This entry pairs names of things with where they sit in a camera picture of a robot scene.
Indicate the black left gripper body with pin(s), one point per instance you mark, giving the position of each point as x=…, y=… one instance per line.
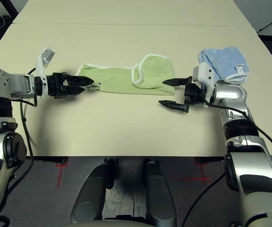
x=56, y=85

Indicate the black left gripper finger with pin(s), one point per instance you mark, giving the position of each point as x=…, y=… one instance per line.
x=80, y=81
x=77, y=90

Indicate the folded light blue towel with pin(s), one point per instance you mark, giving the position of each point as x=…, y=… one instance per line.
x=223, y=59

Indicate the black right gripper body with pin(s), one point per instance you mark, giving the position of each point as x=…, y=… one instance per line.
x=193, y=94

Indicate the green towel with white trim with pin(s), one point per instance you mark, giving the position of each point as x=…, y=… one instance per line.
x=117, y=80

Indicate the side table with black frame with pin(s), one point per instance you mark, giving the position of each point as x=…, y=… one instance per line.
x=12, y=7

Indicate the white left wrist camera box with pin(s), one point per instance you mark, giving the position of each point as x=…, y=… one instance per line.
x=41, y=62

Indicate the grey right robot leg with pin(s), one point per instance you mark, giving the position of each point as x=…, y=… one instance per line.
x=159, y=196

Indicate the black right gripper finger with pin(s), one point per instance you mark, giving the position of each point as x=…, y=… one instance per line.
x=176, y=82
x=173, y=106

